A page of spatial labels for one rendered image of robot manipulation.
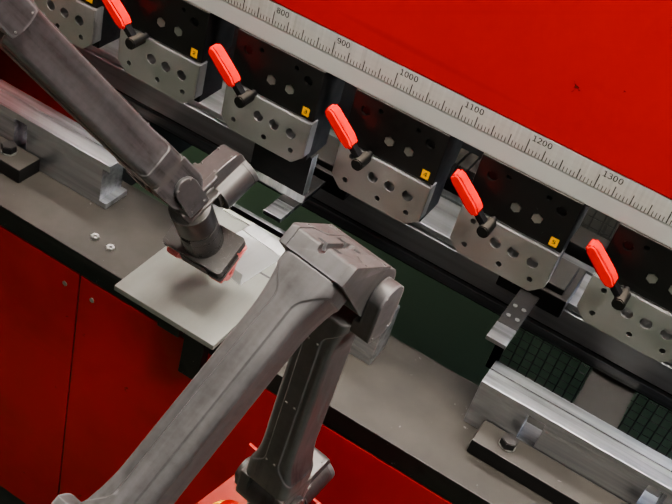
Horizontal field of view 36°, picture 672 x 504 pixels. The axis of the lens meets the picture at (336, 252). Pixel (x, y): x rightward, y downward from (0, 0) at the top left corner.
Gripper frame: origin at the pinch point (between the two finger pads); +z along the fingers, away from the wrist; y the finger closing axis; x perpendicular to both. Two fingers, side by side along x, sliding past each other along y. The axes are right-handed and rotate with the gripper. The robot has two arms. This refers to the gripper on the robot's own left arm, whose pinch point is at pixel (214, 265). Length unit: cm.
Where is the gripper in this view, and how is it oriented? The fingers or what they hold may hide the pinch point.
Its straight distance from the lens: 156.4
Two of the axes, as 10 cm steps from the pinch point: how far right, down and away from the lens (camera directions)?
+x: -5.4, 7.8, -3.2
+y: -8.4, -4.8, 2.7
